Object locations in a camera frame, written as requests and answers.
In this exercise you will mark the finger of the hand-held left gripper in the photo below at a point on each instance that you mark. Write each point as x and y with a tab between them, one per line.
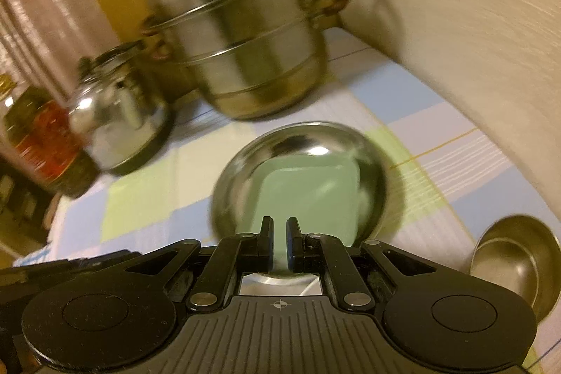
65	266

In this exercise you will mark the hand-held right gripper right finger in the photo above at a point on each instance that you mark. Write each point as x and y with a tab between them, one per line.
292	234

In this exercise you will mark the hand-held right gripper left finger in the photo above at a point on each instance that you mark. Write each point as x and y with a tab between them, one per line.
266	234

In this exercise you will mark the shallow steel plate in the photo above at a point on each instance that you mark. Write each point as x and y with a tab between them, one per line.
285	190

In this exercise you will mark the deep steel bowl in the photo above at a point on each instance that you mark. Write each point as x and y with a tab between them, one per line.
512	264

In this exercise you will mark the dark shelf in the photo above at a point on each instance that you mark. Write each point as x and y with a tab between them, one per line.
22	207

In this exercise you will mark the checked tablecloth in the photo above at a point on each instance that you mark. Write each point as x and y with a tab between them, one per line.
153	198

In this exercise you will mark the cooking oil bottle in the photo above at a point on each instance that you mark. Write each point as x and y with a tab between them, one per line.
44	137

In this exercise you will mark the steel kettle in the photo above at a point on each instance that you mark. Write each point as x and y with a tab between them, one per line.
118	124

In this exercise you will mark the stacked steel steamer pot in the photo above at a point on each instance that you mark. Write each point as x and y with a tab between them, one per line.
245	41

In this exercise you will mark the pink curtain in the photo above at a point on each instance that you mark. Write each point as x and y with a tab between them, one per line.
39	6

